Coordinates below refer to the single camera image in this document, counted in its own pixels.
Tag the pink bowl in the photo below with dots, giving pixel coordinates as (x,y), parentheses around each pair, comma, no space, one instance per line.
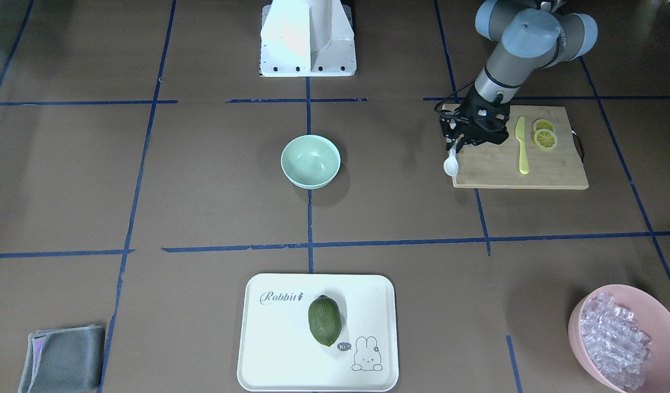
(654,320)

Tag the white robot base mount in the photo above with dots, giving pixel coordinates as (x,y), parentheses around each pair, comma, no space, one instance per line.
(307,39)

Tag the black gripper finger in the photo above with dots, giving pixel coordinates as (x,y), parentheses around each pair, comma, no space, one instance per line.
(459,144)

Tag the white plastic spoon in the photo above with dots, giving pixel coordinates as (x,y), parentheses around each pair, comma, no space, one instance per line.
(451,164)

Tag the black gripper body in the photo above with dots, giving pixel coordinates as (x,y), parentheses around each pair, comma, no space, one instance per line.
(469,107)

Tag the white rabbit tray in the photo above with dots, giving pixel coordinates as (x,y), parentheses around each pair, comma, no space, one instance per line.
(278,352)

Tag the lemon slice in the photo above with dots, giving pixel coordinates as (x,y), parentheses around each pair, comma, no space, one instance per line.
(545,139)
(542,123)

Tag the grey folded cloth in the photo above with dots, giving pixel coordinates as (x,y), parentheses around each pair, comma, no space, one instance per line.
(63,360)

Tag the clear ice cubes pile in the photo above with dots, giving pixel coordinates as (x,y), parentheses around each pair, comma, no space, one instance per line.
(615,343)

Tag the lower lemon slice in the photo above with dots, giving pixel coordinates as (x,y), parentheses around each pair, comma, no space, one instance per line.
(545,139)

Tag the wooden cutting board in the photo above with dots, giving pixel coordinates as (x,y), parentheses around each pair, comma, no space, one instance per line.
(497,166)

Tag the yellow plastic knife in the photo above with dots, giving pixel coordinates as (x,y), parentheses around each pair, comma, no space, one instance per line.
(523,159)

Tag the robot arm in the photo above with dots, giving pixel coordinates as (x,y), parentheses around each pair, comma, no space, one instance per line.
(529,35)

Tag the light green bowl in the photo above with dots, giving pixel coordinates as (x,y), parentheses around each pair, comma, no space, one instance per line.
(310,161)

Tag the upper lemon slice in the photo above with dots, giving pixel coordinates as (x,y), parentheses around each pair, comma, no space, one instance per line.
(542,123)

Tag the green avocado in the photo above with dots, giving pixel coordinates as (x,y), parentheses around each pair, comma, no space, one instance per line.
(324,320)

